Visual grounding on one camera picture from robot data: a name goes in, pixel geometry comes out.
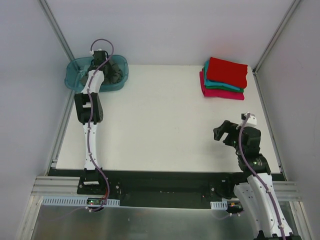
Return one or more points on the pink folded t shirt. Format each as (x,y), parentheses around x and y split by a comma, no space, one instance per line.
(218,93)

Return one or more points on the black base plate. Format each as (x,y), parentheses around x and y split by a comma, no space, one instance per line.
(151,189)

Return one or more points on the grey t shirt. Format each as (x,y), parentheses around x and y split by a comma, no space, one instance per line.
(111,70)

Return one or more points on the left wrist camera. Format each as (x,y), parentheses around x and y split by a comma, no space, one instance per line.
(92,52)

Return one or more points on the teal folded t shirt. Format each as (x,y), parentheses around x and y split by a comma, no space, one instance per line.
(209,83)

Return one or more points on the left aluminium frame post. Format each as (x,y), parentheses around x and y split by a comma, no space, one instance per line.
(56,28)

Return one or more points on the aluminium frame post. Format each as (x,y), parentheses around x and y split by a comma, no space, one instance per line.
(279,30)
(56,28)

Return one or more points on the left white cable duct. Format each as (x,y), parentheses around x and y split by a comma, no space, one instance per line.
(72,201)

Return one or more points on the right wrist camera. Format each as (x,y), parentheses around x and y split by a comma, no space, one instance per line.
(249,119)

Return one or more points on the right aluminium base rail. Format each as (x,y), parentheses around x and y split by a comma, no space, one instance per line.
(287,191)

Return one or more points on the green folded t shirt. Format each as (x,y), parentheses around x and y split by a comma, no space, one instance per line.
(240,90)

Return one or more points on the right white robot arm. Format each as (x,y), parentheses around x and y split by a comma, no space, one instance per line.
(256,194)

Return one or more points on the red folded t shirt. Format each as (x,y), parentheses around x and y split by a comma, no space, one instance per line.
(227,72)

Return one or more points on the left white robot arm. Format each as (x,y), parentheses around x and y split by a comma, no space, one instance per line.
(90,113)

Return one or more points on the right white cable duct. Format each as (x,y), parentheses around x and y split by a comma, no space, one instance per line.
(219,205)

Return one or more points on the right aluminium frame post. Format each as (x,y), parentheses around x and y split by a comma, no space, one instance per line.
(279,30)

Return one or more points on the white cable duct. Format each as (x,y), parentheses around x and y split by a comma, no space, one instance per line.
(72,201)
(219,205)

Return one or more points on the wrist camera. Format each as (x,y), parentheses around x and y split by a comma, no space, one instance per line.
(249,119)
(92,52)

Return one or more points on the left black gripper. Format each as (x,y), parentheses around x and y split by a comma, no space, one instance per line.
(99,66)

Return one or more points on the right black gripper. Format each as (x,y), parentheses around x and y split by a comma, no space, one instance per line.
(227,130)

